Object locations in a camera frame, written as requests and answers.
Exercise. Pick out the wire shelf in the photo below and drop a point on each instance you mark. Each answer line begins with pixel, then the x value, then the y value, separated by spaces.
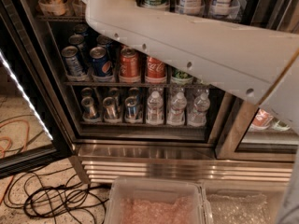
pixel 61 18
pixel 143 85

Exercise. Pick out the small silver can middle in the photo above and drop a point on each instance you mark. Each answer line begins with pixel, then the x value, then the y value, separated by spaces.
pixel 112 114

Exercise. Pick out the top wire shelf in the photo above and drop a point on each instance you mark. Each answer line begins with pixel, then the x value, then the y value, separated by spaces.
pixel 61 18

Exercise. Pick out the water bottle left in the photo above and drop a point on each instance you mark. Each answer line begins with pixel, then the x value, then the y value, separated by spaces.
pixel 155 109

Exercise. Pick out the silver blue can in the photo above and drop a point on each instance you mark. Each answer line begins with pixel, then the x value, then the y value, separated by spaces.
pixel 78 41
pixel 75 69

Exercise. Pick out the steel fridge base grille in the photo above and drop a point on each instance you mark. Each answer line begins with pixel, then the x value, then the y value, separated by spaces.
pixel 98 163

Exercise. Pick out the green bottle right compartment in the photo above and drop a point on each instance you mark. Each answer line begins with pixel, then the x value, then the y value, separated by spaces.
pixel 278 125

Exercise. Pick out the open fridge glass door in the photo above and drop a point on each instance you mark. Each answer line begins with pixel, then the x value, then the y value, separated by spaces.
pixel 15 60

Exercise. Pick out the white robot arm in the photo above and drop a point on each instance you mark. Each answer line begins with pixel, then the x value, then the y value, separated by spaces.
pixel 257 65

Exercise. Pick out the small silver can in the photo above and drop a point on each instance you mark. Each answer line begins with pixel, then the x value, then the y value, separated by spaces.
pixel 112 114
pixel 91 111

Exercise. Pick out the green can front left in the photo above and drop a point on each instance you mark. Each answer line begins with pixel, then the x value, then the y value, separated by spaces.
pixel 180 77

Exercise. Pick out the clear bin pink contents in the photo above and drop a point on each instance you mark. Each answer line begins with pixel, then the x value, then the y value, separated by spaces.
pixel 154 201

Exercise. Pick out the water bottle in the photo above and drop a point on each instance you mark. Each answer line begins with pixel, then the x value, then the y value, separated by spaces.
pixel 176 109
pixel 155 109
pixel 197 114

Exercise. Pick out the red coca-cola can front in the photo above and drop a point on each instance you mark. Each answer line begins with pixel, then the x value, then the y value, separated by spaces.
pixel 155 71

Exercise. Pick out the small blue can right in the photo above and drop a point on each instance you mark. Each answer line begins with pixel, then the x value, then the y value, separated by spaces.
pixel 132 110

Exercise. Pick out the orange soda can front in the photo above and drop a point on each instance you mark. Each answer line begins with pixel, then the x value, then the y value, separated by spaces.
pixel 129 66

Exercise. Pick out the orange can right compartment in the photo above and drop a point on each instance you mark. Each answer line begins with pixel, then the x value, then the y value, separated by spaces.
pixel 261 120

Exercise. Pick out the small silver can left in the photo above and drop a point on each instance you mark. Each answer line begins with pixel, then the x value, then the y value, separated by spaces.
pixel 91 111

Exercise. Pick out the silver blue can front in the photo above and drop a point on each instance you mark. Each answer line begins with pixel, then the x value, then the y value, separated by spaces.
pixel 75 69

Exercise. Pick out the water bottle middle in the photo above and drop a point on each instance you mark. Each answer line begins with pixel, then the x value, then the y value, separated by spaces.
pixel 176 109

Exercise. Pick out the blue can second row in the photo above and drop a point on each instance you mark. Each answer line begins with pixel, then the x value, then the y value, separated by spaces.
pixel 104 41

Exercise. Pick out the water bottle right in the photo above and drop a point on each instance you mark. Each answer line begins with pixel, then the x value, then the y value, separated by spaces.
pixel 197 114

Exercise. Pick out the blue pepsi can front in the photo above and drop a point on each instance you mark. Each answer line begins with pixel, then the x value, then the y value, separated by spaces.
pixel 102 65

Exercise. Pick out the middle wire shelf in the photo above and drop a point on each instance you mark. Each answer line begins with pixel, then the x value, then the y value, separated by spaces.
pixel 143 85

